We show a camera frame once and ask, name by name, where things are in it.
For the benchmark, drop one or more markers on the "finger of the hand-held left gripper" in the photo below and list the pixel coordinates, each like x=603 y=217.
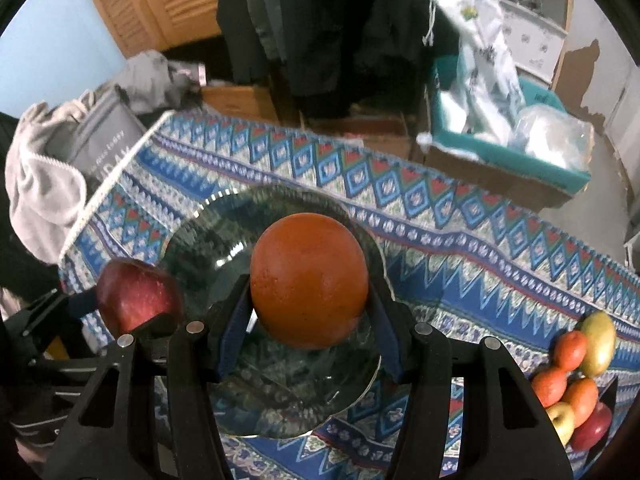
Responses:
x=162 y=325
x=82 y=304

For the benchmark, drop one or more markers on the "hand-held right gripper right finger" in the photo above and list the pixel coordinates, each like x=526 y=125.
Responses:
x=387 y=330

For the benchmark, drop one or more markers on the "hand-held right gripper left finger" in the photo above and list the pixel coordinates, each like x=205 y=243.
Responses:
x=232 y=340

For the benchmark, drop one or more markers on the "red apple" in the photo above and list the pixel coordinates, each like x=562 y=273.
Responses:
x=135 y=295
x=592 y=430

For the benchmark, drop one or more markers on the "large orange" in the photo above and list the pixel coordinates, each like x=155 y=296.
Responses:
x=307 y=280

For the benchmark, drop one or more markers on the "dark glass plate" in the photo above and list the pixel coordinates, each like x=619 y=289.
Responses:
x=215 y=240

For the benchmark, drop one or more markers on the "blue patterned tablecloth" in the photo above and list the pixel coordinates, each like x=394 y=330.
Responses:
x=450 y=240

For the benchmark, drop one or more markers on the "light grey hoodie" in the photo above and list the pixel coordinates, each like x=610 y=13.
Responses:
x=40 y=185

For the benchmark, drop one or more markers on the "grey printed bag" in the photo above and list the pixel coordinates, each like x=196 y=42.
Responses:
x=105 y=130

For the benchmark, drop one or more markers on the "large cardboard box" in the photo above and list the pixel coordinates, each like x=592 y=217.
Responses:
x=480 y=175

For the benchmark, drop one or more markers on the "small cardboard box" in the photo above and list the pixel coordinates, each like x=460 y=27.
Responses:
x=360 y=130

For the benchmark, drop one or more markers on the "teal box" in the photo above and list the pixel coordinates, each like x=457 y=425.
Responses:
x=530 y=167

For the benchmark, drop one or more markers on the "crumpled grey cloth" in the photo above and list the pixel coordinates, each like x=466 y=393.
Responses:
x=150 y=80

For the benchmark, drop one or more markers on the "wooden box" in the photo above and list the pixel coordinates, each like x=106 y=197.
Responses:
x=240 y=102

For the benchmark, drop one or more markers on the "white rack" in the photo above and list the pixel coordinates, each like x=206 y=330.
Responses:
x=631 y=255

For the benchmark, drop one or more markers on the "clear plastic bag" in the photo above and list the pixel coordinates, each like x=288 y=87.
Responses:
x=555 y=135

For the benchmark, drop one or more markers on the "white printed plastic bag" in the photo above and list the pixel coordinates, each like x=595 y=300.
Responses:
x=475 y=60

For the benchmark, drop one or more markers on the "black hanging jacket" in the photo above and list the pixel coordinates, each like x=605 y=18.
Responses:
x=340 y=35

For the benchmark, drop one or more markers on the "wooden louvre door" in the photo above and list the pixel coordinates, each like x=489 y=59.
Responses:
x=165 y=0

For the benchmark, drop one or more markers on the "white patterned cabinet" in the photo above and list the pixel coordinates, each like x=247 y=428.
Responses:
x=532 y=42

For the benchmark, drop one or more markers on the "wooden shelf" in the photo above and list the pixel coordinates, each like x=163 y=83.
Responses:
x=567 y=20

